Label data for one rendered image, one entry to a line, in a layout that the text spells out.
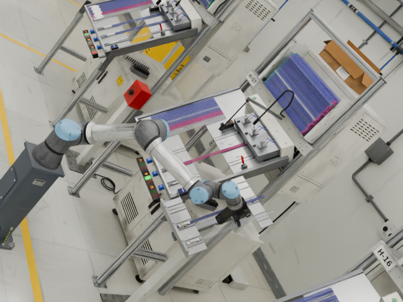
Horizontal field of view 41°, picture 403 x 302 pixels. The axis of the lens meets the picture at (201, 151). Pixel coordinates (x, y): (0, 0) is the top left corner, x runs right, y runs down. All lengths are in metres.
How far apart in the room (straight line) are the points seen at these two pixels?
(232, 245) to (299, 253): 1.28
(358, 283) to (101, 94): 2.60
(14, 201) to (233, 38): 2.24
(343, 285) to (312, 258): 1.95
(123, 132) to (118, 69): 1.78
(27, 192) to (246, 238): 1.45
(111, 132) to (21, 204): 0.59
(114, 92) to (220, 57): 0.89
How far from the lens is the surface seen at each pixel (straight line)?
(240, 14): 4.19
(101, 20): 4.34
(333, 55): 3.59
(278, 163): 3.06
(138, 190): 3.64
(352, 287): 2.68
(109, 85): 4.35
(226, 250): 3.52
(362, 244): 4.41
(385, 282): 2.83
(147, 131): 2.42
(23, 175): 2.72
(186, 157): 3.10
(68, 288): 3.10
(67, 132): 2.61
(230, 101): 3.42
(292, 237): 4.75
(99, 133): 2.68
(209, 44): 4.21
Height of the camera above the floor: 1.96
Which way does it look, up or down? 20 degrees down
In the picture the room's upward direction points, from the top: 43 degrees clockwise
